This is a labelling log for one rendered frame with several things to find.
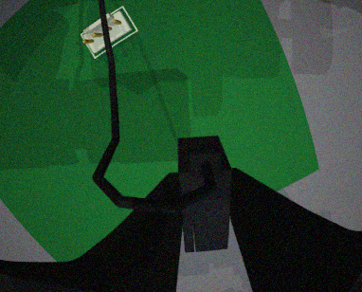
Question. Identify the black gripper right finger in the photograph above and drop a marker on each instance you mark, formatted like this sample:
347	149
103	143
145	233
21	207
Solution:
287	248

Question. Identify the green circuit board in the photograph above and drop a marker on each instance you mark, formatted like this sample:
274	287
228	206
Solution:
185	68

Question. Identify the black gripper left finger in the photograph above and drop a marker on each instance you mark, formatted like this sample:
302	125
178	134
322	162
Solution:
140	255

